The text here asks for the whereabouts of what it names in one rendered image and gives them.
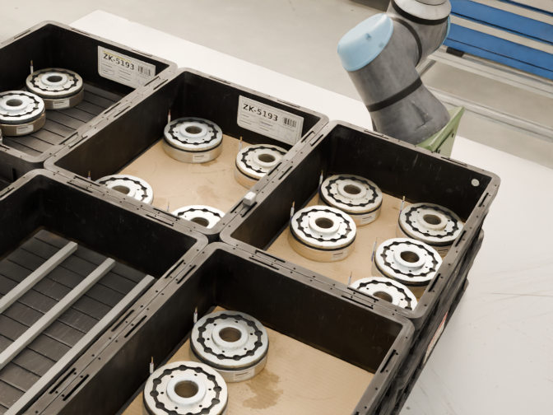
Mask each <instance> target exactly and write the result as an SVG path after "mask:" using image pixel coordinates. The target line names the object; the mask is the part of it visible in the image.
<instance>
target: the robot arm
mask: <svg viewBox="0 0 553 415"><path fill-rule="evenodd" d="M450 12H451V4H450V1H449V0H391V1H390V3H389V6H388V10H387V12H386V14H384V13H380V14H377V15H374V16H372V17H370V18H368V19H366V20H365V21H362V22H361V23H360V24H359V25H357V26H356V27H355V28H353V29H351V30H350V31H349V32H348V33H346V34H345V35H344V36H343V37H342V39H341V40H340V41H339V43H338V45H337V53H338V56H339V58H340V60H341V61H342V66H343V68H344V69H345V70H346V72H347V73H348V75H349V77H350V79H351V81H352V83H353V84H354V86H355V88H356V90H357V92H358V94H359V95H360V98H361V99H362V101H363V103H364V105H365V107H366V109H367V110H368V112H369V115H370V118H371V123H372V128H373V131H375V132H377V133H381V134H383V135H386V136H389V137H391V138H396V139H398V140H400V141H403V142H407V143H410V144H412V145H417V144H419V143H421V142H423V141H425V140H426V139H428V138H430V137H432V136H433V135H435V134H436V133H437V132H438V131H440V130H441V129H442V128H443V127H445V126H446V125H447V124H448V122H449V121H450V119H451V116H450V114H449V112H448V110H447V108H446V107H445V106H444V105H443V104H442V103H441V102H440V101H439V100H438V99H437V98H436V97H435V96H434V95H433V94H432V93H431V92H430V91H429V90H428V89H427V88H426V87H425V86H424V84H423V82H422V80H421V78H420V76H419V74H418V72H417V70H416V66H417V65H418V64H420V63H421V62H422V61H423V60H424V59H426V58H427V57H428V56H429V55H431V54H432V53H434V52H435V51H436V50H437V49H438V48H439V47H440V46H441V45H442V43H443V42H444V41H445V39H446V38H447V36H448V33H449V30H450V15H449V13H450Z"/></svg>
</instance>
